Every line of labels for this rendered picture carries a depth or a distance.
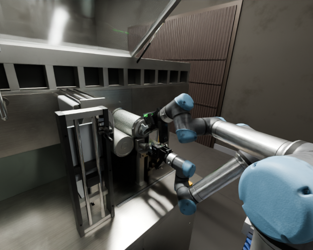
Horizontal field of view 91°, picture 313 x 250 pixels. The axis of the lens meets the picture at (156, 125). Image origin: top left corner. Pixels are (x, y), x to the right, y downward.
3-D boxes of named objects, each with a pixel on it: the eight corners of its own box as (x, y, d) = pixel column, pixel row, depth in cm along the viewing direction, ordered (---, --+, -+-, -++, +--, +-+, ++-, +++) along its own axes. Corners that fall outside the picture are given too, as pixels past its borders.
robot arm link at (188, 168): (187, 182, 75) (189, 167, 73) (170, 171, 83) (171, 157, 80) (195, 175, 81) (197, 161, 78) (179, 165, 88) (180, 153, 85)
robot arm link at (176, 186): (175, 200, 79) (177, 182, 75) (172, 184, 89) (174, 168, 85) (190, 200, 79) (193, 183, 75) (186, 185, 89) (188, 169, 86)
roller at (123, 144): (116, 159, 82) (115, 139, 78) (96, 142, 99) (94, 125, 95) (134, 152, 90) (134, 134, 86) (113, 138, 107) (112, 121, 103)
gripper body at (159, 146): (159, 141, 96) (174, 148, 88) (159, 153, 99) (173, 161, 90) (150, 144, 91) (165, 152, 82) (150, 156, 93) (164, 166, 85)
